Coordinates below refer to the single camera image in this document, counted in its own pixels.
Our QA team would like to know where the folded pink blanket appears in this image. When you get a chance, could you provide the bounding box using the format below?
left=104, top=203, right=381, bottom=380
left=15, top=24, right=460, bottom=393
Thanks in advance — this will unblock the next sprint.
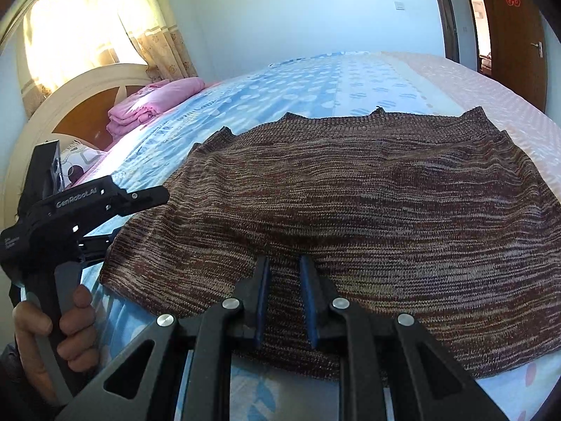
left=107, top=78, right=207, bottom=139

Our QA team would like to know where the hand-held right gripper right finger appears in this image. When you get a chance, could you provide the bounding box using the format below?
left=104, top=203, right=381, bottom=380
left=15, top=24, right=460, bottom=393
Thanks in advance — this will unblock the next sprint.
left=298, top=254, right=509, bottom=421

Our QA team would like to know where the blue pink patterned bed sheet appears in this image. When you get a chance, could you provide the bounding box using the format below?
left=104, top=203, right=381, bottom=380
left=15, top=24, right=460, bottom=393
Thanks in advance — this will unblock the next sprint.
left=57, top=50, right=561, bottom=421

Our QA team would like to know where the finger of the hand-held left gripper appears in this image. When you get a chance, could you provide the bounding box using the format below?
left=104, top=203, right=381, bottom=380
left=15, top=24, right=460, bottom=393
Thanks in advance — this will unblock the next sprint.
left=78, top=228, right=120, bottom=269
left=109, top=186, right=171, bottom=225

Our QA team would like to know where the brown knit sweater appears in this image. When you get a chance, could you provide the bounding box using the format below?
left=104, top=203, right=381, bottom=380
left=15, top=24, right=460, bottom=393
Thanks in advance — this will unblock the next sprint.
left=99, top=106, right=561, bottom=380

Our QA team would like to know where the white patterned pillow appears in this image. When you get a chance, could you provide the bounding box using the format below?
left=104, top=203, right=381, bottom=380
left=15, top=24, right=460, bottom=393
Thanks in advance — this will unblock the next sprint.
left=57, top=138, right=108, bottom=185

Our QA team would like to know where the dark wooden door frame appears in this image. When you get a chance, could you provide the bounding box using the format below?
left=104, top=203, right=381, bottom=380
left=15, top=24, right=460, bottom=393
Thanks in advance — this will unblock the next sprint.
left=427, top=0, right=494, bottom=75

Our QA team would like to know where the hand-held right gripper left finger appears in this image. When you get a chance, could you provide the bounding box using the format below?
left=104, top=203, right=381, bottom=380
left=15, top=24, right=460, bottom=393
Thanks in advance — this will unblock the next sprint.
left=57, top=255, right=271, bottom=421

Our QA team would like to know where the brown wooden door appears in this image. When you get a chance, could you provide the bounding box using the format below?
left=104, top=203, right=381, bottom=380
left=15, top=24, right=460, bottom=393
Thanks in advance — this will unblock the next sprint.
left=473, top=0, right=548, bottom=112

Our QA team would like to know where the yellow patterned curtain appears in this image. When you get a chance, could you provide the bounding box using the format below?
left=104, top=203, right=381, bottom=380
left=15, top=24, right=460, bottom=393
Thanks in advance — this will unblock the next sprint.
left=22, top=0, right=198, bottom=119

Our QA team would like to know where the cream wooden headboard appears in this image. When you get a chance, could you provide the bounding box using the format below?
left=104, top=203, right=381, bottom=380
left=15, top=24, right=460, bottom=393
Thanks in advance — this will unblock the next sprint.
left=2, top=64, right=152, bottom=229

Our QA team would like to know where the person's left hand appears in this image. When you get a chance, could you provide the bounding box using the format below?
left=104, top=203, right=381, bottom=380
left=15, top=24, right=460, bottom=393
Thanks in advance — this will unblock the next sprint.
left=12, top=284, right=103, bottom=404

